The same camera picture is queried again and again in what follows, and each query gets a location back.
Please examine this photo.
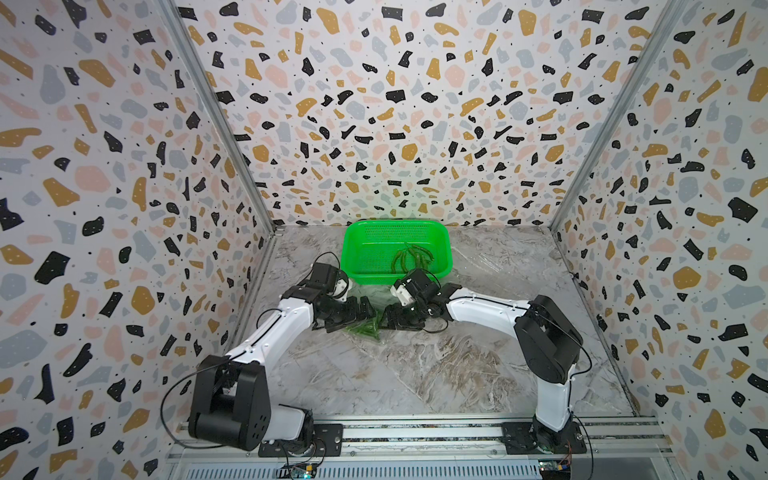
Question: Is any green peppers bunch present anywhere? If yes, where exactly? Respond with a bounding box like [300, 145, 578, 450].
[390, 243, 435, 274]
[346, 316, 381, 342]

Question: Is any clear clamshell container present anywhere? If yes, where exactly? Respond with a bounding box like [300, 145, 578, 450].
[344, 285, 403, 343]

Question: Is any green peppers bunch front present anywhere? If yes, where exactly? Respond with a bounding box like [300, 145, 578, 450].
[390, 243, 435, 274]

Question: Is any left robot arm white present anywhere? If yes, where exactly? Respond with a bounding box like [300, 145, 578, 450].
[188, 286, 376, 454]

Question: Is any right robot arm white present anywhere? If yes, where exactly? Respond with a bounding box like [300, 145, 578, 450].
[381, 280, 583, 433]

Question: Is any green plastic basket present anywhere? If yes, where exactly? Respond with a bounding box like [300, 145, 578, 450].
[341, 219, 453, 285]

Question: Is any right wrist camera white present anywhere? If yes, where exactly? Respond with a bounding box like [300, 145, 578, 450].
[390, 269, 431, 306]

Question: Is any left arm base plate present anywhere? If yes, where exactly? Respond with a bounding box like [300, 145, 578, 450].
[258, 423, 344, 460]

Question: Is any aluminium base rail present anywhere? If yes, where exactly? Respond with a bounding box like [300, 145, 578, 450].
[164, 413, 679, 466]

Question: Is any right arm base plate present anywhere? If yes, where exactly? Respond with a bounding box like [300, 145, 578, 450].
[500, 419, 588, 455]

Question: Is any aluminium corner post left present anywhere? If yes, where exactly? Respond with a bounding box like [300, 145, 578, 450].
[155, 0, 276, 237]

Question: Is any aluminium corner post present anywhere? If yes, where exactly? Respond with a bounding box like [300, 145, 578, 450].
[549, 0, 687, 233]
[155, 0, 276, 237]

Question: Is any aluminium corner post right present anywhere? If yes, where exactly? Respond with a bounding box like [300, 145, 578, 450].
[549, 0, 687, 233]

